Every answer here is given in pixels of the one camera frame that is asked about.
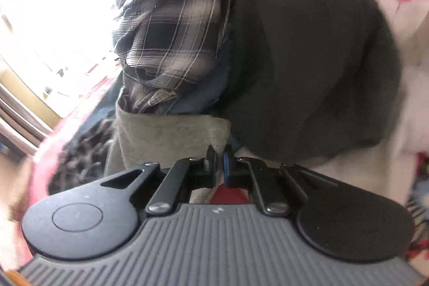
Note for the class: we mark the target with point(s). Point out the black white plaid shirt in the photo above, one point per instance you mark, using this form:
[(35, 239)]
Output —
[(174, 21)]

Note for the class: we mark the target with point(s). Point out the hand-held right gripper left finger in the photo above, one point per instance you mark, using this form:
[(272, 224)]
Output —
[(212, 168)]

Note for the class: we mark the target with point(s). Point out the beige curtain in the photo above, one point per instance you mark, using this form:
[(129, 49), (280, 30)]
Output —
[(20, 125)]

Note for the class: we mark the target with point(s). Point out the dark grey garment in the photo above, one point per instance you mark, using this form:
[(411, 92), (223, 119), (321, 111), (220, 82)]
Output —
[(301, 71)]

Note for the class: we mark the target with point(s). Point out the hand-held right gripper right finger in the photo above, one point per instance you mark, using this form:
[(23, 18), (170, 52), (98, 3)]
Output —
[(228, 168)]

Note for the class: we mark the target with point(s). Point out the blue jeans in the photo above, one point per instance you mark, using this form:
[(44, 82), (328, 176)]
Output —
[(207, 88)]

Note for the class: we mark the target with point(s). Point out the pink floral blanket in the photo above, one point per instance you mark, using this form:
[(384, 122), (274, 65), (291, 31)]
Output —
[(83, 105)]

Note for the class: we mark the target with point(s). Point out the beige pants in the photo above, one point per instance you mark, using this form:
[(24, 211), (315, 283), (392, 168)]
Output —
[(161, 138)]

